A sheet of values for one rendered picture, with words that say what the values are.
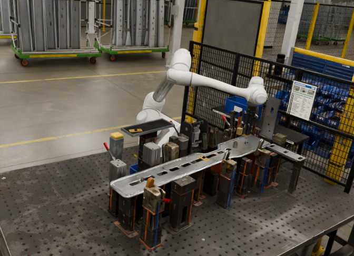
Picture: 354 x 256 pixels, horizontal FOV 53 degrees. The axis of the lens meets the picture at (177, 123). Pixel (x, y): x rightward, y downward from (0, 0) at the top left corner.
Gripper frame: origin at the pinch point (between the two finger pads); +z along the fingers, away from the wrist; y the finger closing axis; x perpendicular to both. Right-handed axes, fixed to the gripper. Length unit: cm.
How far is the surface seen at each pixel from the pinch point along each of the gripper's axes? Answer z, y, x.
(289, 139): 8.3, 18.5, 32.5
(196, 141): 8.9, -18.3, -35.4
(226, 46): -24, -171, 173
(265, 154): 7.9, 23.4, -8.4
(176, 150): 6, -12, -63
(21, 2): -25, -689, 95
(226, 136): 11.5, -16.9, -2.7
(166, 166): 11, -5, -77
